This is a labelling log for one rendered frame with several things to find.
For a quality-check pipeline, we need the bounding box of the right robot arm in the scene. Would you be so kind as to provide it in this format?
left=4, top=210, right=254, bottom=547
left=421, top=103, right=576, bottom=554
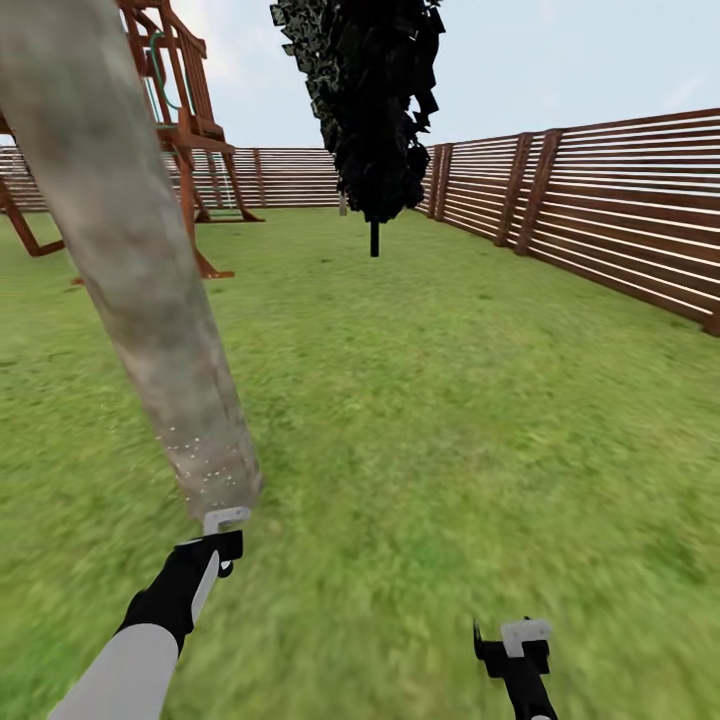
left=474, top=617, right=558, bottom=720

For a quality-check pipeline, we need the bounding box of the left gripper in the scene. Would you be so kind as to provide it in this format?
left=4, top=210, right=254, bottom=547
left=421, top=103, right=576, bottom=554
left=203, top=530, right=243, bottom=563

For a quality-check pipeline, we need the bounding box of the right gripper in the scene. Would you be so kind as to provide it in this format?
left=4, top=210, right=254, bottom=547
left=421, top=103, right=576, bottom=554
left=474, top=621, right=549, bottom=690

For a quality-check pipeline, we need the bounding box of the pesticide atomizer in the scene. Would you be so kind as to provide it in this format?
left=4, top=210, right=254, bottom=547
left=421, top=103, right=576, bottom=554
left=217, top=561, right=233, bottom=579

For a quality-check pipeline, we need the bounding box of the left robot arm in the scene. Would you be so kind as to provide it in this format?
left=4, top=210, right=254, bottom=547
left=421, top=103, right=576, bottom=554
left=44, top=507, right=251, bottom=720

